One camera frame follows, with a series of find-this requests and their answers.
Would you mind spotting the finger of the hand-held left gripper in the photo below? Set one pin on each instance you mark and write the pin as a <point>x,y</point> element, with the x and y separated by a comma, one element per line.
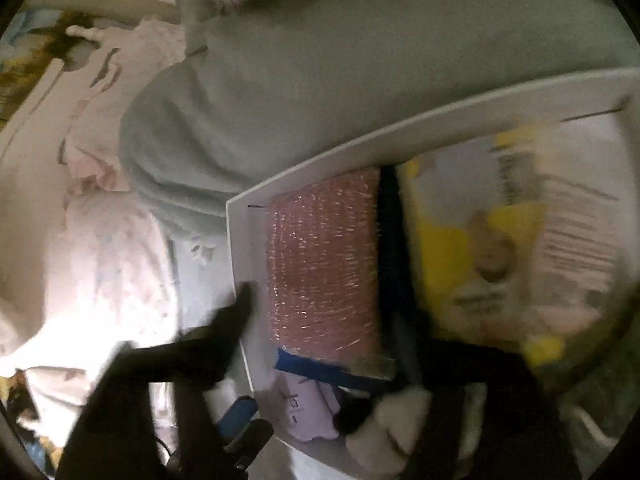
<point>237,415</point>

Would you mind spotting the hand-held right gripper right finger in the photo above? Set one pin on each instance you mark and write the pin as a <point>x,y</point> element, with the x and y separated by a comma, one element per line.
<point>480,365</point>

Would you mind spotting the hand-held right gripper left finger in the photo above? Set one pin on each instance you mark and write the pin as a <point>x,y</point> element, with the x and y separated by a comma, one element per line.
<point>240,310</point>

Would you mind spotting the blue package with purple item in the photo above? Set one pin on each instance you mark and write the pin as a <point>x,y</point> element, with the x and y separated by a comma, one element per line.
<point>305,410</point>

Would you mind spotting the white cardboard box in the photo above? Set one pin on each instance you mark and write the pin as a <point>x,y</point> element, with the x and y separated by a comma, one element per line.
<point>245,240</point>

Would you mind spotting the pink bubble wrap pouch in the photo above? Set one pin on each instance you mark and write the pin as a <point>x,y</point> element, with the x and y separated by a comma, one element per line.
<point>325,260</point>

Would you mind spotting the white plush toy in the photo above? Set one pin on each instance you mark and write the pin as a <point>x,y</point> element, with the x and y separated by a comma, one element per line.
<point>390,425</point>

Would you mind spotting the yellow and white package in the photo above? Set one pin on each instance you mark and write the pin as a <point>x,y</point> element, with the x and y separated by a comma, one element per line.
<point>450,260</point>

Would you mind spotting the pale grey bed sheet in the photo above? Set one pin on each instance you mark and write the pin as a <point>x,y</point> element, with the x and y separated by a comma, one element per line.
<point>200,270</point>

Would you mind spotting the white pink floral cloth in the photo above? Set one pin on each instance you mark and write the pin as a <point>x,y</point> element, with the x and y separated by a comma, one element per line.
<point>100,270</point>

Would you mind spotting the pink ruffled cloth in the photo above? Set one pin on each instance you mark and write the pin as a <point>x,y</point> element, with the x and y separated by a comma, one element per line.
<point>100,135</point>

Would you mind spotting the grey-green fleece blanket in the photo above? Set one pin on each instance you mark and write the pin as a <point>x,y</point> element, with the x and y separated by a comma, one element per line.
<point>350,60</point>

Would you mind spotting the colourful printed picture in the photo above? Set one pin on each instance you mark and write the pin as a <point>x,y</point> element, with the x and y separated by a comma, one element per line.
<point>30,60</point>

